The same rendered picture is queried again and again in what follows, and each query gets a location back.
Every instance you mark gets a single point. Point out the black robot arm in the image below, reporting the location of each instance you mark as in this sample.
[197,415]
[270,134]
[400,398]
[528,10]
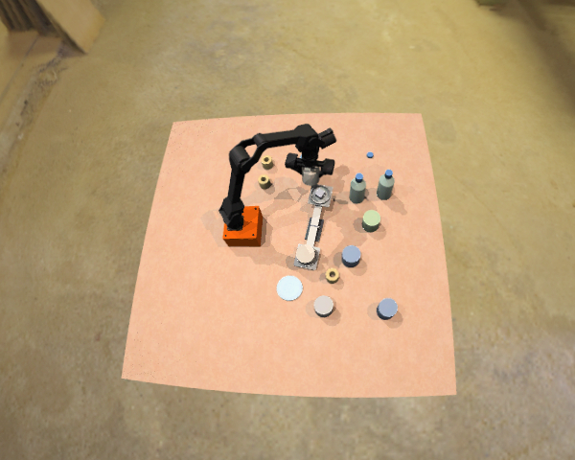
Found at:
[304,137]

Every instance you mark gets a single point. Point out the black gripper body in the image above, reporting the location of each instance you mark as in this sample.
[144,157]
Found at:
[327,165]

